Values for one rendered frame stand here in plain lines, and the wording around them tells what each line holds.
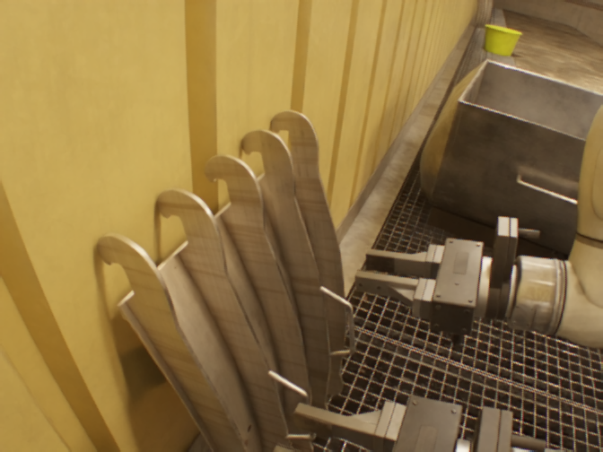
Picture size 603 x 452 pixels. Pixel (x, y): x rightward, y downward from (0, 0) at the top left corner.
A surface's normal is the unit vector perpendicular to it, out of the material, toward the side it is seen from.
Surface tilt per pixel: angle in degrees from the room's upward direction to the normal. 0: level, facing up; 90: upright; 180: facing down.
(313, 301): 90
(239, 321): 90
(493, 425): 13
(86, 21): 90
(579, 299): 55
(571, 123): 90
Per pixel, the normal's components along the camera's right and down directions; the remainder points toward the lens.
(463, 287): -0.12, -0.85
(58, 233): 0.91, 0.30
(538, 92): -0.48, 0.48
